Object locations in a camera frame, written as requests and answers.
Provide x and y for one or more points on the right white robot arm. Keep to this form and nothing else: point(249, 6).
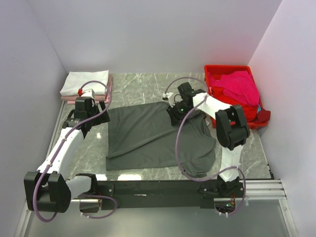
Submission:
point(231, 129)

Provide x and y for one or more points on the dark grey t-shirt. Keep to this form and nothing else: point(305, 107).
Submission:
point(141, 136)

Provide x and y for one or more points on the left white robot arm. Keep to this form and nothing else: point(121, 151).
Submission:
point(46, 189)

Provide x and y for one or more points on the aluminium frame rail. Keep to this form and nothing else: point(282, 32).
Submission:
point(263, 211)

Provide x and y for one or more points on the folded white t-shirt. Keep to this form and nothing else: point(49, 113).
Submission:
point(75, 80)

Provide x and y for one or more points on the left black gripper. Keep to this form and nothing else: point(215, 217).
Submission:
point(103, 118)

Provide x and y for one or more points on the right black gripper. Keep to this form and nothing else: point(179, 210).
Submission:
point(176, 118)

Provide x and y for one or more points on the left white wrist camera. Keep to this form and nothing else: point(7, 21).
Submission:
point(86, 93)

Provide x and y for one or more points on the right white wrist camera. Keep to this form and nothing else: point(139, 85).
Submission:
point(168, 96)

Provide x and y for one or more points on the red plastic bin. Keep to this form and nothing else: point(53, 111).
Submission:
point(218, 70)

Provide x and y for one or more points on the black base crossbar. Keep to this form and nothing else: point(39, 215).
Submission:
point(165, 193)

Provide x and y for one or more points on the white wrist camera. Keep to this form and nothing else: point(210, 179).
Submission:
point(168, 96)
point(86, 93)

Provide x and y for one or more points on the magenta t-shirt in bin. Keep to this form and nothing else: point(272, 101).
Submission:
point(238, 85)

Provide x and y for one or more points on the red t-shirt in bin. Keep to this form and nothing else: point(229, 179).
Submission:
point(252, 113)

